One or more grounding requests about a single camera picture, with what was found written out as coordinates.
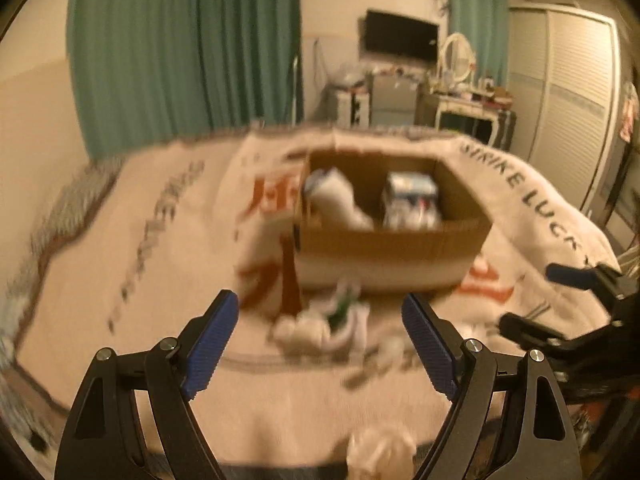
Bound white tissue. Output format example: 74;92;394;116
346;425;416;480

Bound white green plush toy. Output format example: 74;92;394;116
270;281;370;358

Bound blue white packet in box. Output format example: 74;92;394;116
382;171;442;231

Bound brown cardboard box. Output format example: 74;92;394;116
293;150;491;292

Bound cream printed woven blanket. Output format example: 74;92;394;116
1;128;616;478

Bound white vanity dressing table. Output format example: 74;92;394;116
414;84;516;151

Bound white rolled sock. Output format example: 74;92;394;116
303;168;374;231

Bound white louvered wardrobe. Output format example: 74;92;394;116
506;3;620;212

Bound white oval vanity mirror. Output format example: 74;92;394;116
437;32;476;86

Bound grey small refrigerator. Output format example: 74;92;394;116
370;74;419;126

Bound white small cabinet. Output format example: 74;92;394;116
329;90;370;129

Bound green curtain right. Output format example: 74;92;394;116
448;0;509;86

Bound green curtain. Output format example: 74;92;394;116
448;0;509;86
66;0;303;159

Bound green curtain left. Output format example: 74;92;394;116
66;0;303;159

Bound black wall television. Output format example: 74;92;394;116
358;9;439;64

